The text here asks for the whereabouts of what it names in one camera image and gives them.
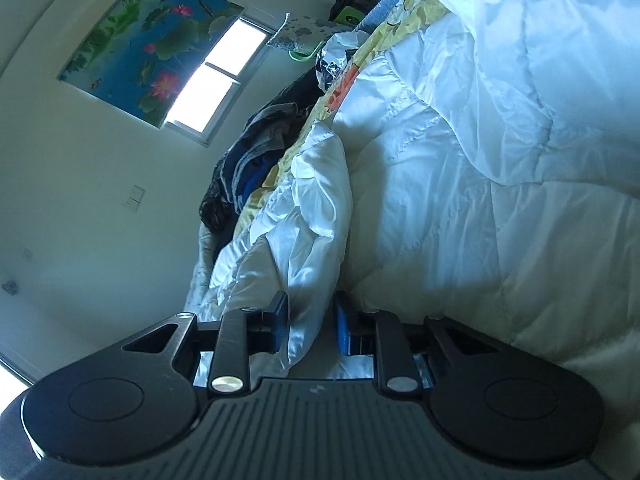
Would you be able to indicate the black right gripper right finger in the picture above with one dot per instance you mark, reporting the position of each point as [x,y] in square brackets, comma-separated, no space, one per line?
[406,357]

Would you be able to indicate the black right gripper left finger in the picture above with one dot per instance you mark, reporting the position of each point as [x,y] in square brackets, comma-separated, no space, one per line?
[240,333]

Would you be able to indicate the white puffer jacket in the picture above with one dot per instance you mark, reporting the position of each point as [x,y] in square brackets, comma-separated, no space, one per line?
[486,168]

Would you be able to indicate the dark folded clothes pile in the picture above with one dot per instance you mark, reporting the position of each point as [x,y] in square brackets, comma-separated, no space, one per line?
[265,138]

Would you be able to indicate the bright window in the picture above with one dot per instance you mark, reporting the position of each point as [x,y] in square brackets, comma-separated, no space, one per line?
[206,98]

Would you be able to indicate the silver crumpled plastic bag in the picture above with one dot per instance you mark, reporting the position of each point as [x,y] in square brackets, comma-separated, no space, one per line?
[335,54]

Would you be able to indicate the lotus flower roller blind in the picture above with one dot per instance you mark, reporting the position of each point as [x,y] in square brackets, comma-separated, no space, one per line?
[142,53]

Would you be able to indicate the floral patterned pillow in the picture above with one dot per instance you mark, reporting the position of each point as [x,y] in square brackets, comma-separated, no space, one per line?
[302,34]

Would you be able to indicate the green plastic object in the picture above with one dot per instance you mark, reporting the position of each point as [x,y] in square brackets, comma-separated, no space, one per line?
[347,14]

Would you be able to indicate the yellow floral bed sheet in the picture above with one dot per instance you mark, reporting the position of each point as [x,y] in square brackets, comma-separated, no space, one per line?
[403,19]

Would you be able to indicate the white wall switch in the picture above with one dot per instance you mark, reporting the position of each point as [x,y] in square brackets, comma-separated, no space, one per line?
[134,198]

